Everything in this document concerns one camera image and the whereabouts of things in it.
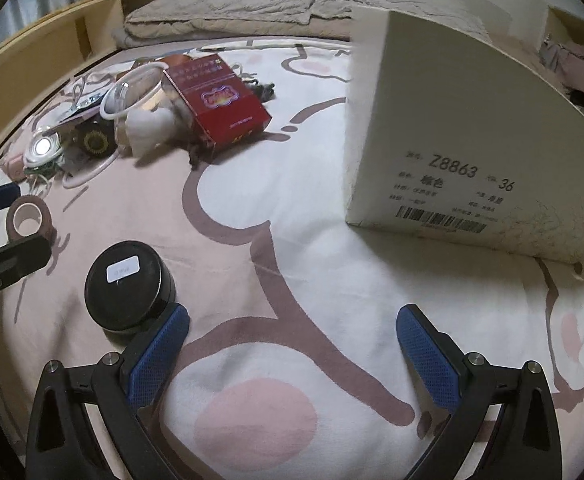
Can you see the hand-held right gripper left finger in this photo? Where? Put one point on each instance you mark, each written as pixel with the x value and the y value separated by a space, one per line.
pixel 156 355

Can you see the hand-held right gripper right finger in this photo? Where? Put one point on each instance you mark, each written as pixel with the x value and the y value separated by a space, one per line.
pixel 427 360

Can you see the pink folding gadget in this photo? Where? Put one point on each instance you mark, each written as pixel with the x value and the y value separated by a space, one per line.
pixel 16 167

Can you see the brown tape roll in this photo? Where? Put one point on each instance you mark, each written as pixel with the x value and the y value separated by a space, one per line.
pixel 47 227

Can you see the black round jar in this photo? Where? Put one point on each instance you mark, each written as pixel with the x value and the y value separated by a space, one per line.
pixel 126 285

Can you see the white cardboard box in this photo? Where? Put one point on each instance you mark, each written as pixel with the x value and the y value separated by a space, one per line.
pixel 447 110

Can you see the round silver compact mirror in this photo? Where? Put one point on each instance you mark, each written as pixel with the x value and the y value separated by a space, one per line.
pixel 41 147

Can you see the black round gold-trim case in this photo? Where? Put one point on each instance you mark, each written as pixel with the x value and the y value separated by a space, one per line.
pixel 95 140

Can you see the silver blue foil packet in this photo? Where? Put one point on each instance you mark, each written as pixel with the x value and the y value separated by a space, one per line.
pixel 85 105

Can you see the wooden shelf unit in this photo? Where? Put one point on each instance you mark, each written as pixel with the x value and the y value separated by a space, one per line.
pixel 31 60

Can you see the printed blanket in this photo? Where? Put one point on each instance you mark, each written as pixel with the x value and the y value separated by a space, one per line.
pixel 297 260

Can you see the white plush heart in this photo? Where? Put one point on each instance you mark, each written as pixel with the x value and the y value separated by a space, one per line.
pixel 146 132

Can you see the grey curtain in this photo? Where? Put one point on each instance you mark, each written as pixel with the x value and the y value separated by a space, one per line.
pixel 36 5

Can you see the red printed box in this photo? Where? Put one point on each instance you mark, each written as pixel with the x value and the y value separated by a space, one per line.
pixel 221 105

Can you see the multicolour crochet piece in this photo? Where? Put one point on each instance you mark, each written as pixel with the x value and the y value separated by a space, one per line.
pixel 261 91

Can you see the pink clothes pile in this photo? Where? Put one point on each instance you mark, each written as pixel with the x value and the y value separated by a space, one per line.
pixel 577 70

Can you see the wooden alcove shelf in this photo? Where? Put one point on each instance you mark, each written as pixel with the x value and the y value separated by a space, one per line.
pixel 562 20

